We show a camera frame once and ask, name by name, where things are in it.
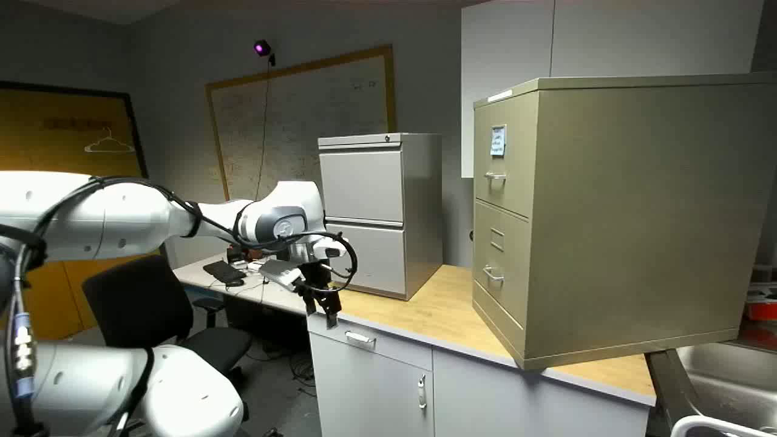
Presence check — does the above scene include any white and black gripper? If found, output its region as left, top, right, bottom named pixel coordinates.
left=254, top=240, right=345, bottom=329

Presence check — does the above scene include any beige unlabelled cabinet drawer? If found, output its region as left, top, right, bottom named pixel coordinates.
left=470, top=198, right=533, bottom=329

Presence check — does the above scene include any grey drawer without lock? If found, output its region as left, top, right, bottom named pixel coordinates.
left=322, top=218, right=408, bottom=297

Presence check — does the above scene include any grey counter base cabinet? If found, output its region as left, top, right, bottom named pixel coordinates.
left=303, top=313, right=656, bottom=437

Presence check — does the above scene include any grey drawer beside lock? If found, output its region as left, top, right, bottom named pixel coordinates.
left=317, top=149, right=405, bottom=229

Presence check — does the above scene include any grey metal file cabinet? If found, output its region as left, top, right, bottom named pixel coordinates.
left=316, top=131, right=447, bottom=302

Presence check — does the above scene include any beige drawer with label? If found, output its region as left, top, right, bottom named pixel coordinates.
left=470, top=91, right=542, bottom=218

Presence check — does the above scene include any beige metal file cabinet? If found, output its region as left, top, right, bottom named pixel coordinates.
left=470, top=71, right=777, bottom=374

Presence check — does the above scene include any white desk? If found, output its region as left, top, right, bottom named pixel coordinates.
left=173, top=252, right=310, bottom=320

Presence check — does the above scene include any black keyboard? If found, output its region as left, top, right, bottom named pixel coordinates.
left=201, top=258, right=249, bottom=289

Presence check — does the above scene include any black office chair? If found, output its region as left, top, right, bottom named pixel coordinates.
left=80, top=252, right=254, bottom=380

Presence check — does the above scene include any wood framed whiteboard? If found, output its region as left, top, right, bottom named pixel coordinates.
left=203, top=45, right=400, bottom=204

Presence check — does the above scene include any yellow framed poster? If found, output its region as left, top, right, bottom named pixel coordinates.
left=0, top=80, right=150, bottom=179

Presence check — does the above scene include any white curved tube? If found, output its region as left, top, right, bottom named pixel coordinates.
left=668, top=414, right=777, bottom=437

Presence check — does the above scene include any steel sink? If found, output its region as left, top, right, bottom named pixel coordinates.
left=646, top=338, right=777, bottom=437

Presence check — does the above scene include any red object by sink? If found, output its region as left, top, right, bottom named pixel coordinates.
left=741, top=284, right=777, bottom=353

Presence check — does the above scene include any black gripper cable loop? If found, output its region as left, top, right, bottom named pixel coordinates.
left=299, top=232, right=360, bottom=297

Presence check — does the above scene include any camera with purple light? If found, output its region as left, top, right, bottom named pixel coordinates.
left=249, top=37, right=280, bottom=202

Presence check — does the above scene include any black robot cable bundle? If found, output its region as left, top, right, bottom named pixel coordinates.
left=0, top=223, right=49, bottom=437

